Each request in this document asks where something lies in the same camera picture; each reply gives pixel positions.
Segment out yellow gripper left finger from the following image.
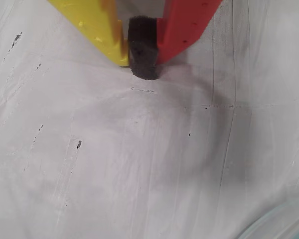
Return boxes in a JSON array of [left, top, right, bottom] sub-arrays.
[[47, 0, 130, 67]]

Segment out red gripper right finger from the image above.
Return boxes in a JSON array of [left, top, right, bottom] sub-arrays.
[[128, 0, 225, 81]]

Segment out glass bowl with teal rim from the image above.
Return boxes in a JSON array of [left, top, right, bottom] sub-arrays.
[[236, 196, 299, 239]]

